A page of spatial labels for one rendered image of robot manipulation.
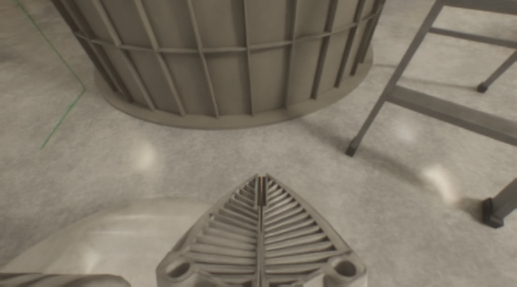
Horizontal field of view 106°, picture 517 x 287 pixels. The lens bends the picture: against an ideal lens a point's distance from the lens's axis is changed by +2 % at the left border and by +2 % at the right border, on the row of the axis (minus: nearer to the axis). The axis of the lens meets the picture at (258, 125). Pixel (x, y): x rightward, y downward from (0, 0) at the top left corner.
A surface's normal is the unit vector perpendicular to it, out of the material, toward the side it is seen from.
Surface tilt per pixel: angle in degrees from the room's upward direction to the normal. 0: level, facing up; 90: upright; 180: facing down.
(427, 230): 0
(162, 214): 15
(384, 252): 0
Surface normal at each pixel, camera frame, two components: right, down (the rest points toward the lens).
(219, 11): 0.09, 0.71
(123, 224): -0.04, -0.70
